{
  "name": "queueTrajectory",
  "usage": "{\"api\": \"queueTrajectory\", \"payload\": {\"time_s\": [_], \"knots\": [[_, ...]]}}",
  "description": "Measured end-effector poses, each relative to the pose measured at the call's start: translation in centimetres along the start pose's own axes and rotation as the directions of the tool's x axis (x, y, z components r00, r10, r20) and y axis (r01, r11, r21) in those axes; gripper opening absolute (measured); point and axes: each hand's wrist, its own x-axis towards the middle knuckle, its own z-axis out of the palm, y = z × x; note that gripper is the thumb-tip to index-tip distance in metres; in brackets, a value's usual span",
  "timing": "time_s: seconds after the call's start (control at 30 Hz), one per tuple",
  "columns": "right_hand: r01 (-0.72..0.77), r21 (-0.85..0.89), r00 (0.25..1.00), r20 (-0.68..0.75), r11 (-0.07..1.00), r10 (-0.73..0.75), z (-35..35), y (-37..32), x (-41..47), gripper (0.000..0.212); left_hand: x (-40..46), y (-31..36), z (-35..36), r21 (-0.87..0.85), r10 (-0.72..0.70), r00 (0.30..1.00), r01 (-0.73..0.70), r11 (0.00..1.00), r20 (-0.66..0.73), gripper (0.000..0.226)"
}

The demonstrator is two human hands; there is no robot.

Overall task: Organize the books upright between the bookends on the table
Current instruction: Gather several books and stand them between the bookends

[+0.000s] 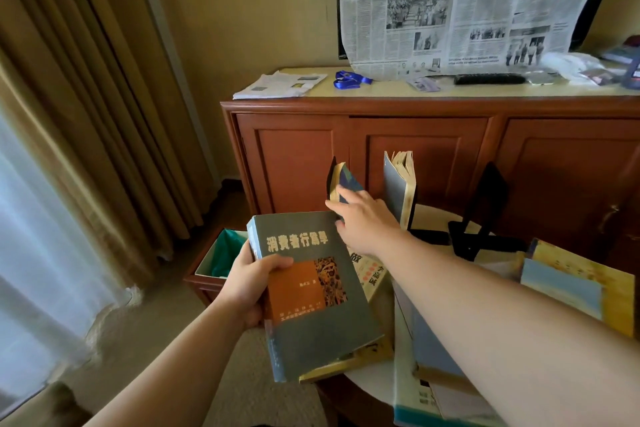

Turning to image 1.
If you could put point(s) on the white plastic bag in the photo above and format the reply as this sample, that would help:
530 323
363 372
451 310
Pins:
570 64

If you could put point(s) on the large white teal textbook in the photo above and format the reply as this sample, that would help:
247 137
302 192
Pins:
405 381

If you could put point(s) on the grey blue flat booklet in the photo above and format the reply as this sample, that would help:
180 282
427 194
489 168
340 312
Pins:
617 55

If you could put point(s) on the grey cover book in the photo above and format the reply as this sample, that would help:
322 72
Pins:
395 191

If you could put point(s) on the black remote control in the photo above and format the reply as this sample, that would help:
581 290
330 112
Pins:
490 79

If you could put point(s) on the small lavender packet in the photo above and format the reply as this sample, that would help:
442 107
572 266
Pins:
424 85

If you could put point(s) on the wooden trash bin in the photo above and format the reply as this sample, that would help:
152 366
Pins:
200 286

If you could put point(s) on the teal orange cover book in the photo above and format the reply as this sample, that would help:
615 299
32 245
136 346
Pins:
310 331

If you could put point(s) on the white paper sheets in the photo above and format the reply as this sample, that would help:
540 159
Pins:
500 269

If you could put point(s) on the person's left hand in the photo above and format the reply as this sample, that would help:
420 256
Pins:
250 291

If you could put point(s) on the person's right hand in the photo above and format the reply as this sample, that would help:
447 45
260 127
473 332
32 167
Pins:
372 226

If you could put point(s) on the beige curtain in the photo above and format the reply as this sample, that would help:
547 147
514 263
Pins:
75 91

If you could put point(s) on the wooden sideboard cabinet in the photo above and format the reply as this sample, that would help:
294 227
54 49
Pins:
290 161

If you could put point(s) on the person's left forearm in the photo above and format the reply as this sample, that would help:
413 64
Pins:
175 376

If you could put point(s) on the small clear packet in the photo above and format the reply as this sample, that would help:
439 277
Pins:
600 77

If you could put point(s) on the lavender cover book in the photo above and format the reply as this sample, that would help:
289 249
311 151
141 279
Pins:
430 346

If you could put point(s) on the white sheer curtain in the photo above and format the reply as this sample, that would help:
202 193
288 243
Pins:
40 266

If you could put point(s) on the green bin liner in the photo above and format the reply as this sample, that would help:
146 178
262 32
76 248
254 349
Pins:
227 254

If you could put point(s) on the folded newspaper pile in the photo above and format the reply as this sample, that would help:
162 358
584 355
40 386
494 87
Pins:
275 86

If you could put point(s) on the small white blue book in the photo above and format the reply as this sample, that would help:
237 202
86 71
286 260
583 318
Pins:
560 286

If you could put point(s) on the black television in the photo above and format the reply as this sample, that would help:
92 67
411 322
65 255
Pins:
595 6

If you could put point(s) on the person's right forearm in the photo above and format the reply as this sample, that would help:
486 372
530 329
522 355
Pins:
500 321

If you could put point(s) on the dark blue red-capped bottle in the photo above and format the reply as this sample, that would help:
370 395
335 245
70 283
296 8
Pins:
632 76

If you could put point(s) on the round wooden table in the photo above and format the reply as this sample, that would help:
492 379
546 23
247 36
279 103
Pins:
375 381

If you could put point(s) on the black metal bookend rack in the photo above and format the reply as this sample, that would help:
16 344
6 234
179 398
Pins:
470 246

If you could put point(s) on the yellow picture storybook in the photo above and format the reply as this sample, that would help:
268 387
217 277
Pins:
370 354

